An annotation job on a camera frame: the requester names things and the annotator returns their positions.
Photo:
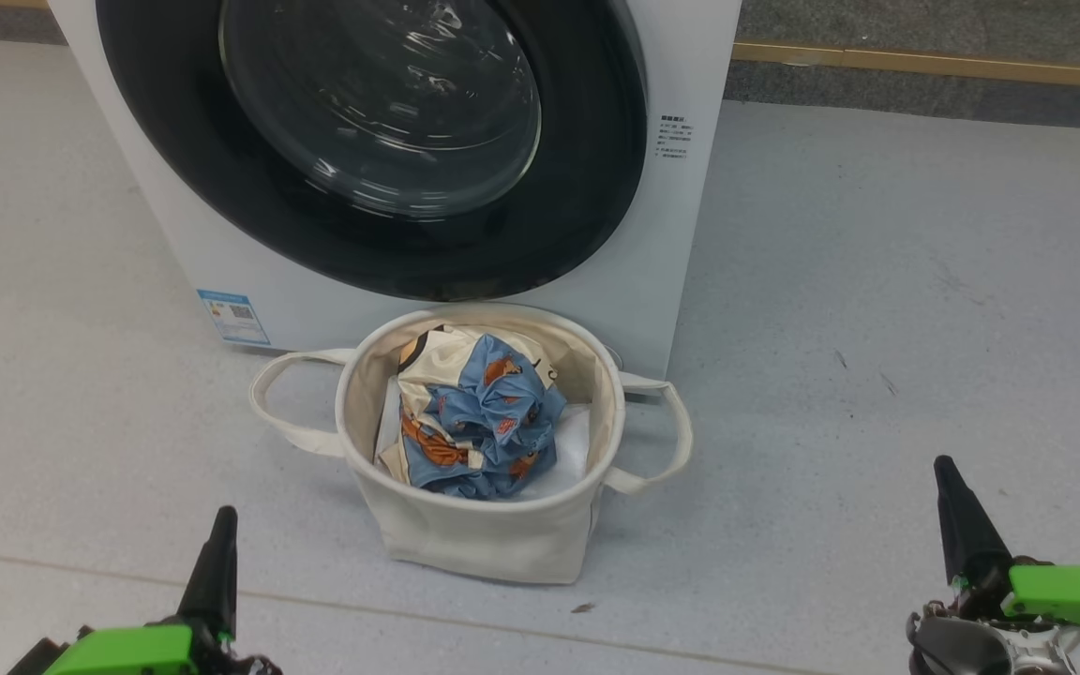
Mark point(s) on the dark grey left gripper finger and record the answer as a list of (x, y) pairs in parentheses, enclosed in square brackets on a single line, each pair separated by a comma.
[(215, 581)]

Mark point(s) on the green grey left gripper body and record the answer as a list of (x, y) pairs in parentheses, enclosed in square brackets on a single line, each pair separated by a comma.
[(127, 649)]

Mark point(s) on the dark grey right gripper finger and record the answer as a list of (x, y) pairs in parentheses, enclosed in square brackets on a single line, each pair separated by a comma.
[(969, 534)]

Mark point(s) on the green grey right gripper body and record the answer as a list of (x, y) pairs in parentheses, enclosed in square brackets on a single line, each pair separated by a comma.
[(1074, 595)]

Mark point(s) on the light blue printed garment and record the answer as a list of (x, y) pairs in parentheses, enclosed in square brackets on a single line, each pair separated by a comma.
[(484, 412)]

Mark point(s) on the black glass washer door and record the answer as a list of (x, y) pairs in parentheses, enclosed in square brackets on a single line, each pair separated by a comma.
[(174, 141)]

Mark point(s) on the cream canvas laundry basket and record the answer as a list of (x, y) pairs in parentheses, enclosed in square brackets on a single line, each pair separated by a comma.
[(484, 544)]

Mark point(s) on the white front-load washing machine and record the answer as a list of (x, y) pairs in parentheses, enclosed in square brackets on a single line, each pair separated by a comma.
[(671, 225)]

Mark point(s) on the blue energy label sticker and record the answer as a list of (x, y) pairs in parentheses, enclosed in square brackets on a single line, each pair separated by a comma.
[(233, 317)]

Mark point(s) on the white folded cloth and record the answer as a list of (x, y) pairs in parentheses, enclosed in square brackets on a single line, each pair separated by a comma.
[(572, 450)]

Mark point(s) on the round white filter cover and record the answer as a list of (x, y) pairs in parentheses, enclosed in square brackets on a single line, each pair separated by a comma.
[(615, 358)]

